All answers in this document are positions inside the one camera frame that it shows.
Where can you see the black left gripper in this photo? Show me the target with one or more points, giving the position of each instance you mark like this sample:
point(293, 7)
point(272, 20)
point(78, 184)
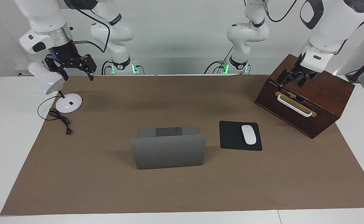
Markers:
point(297, 70)

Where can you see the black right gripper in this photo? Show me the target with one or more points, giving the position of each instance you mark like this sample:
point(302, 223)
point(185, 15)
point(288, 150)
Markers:
point(64, 53)

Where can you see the grey laptop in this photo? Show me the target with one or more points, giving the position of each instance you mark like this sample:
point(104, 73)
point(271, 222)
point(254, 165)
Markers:
point(169, 152)

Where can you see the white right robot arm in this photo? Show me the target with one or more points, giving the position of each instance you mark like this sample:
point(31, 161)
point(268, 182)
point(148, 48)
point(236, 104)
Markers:
point(44, 15)

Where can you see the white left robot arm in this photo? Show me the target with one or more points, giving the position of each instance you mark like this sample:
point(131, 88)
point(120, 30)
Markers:
point(334, 25)

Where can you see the dark wooden box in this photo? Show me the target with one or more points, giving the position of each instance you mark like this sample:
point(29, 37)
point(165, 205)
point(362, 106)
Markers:
point(325, 90)

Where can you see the white desk lamp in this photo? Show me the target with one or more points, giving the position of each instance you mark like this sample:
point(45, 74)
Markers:
point(69, 104)

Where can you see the white power strip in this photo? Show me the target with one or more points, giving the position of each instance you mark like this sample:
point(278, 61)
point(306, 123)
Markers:
point(21, 71)

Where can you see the black tripod stand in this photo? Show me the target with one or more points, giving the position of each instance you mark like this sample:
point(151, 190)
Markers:
point(356, 76)

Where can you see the white computer mouse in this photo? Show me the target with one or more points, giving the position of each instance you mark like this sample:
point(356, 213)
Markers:
point(248, 135)

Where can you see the black mouse pad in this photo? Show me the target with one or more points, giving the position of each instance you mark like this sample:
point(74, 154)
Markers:
point(230, 137)

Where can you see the brown table mat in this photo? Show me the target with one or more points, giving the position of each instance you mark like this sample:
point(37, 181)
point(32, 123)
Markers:
point(107, 186)

